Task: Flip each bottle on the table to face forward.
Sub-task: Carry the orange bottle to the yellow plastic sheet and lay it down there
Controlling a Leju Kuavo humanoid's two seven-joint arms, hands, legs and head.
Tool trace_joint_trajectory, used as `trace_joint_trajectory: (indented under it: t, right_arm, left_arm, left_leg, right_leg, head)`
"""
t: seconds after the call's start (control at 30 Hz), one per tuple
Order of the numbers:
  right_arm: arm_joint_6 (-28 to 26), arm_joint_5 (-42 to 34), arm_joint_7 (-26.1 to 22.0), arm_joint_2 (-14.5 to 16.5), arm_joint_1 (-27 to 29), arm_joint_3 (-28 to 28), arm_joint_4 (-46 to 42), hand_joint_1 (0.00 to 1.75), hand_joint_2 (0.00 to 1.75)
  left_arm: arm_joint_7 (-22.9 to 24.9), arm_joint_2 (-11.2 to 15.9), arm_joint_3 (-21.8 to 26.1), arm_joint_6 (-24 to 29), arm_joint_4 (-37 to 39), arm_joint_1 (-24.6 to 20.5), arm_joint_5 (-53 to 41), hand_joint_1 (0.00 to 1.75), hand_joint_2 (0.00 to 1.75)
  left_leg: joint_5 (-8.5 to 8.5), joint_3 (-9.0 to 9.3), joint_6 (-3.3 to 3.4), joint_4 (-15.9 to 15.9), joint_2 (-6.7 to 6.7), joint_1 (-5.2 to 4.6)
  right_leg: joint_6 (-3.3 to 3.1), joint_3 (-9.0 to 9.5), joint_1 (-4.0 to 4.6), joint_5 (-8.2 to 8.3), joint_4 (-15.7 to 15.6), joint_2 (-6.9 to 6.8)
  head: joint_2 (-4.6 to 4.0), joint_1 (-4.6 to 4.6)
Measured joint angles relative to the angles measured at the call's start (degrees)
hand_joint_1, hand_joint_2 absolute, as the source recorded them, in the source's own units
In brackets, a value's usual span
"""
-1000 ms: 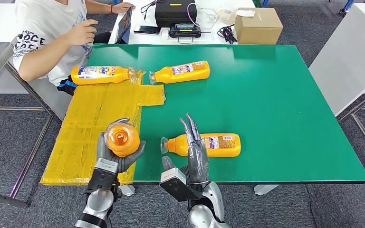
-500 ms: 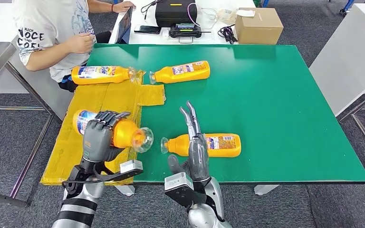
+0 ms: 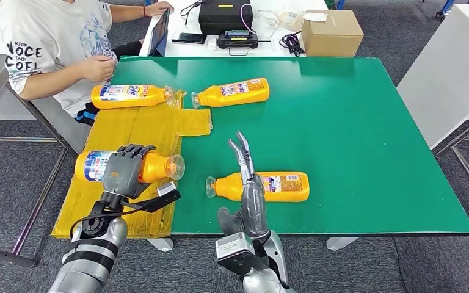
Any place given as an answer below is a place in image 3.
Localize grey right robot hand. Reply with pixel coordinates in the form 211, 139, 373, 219
216, 130, 269, 239

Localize person's left hand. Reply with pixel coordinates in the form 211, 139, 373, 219
144, 1, 175, 18

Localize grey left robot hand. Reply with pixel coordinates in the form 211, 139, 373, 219
101, 144, 158, 200

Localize person's right hand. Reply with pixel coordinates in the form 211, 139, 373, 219
79, 55, 117, 83

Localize orange detergent bottle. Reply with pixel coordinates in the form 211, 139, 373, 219
191, 78, 271, 109
90, 84, 175, 110
74, 150, 186, 184
205, 171, 311, 203

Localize tablet with white cover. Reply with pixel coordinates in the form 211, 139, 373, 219
139, 8, 170, 57

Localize black smartphone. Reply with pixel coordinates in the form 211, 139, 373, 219
172, 32, 208, 45

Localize person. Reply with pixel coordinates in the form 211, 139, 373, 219
0, 0, 175, 127

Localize black carry case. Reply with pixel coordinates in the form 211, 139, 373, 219
198, 0, 254, 36

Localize white table foot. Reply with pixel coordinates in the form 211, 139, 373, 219
325, 237, 358, 251
146, 237, 175, 253

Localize black handheld controller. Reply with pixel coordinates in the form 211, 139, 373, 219
217, 29, 272, 56

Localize clear plastic bag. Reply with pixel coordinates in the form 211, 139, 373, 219
280, 10, 306, 32

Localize brown cardboard box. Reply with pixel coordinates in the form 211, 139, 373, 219
300, 9, 365, 58

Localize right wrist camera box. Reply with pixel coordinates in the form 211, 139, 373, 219
215, 232, 269, 277

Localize pink cable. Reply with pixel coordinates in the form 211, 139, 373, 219
239, 3, 261, 38

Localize white cable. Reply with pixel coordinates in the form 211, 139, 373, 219
255, 9, 282, 39

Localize black cable bundle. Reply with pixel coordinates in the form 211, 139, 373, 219
278, 32, 306, 57

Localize blue wheeled frame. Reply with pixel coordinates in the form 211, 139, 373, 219
434, 0, 456, 20

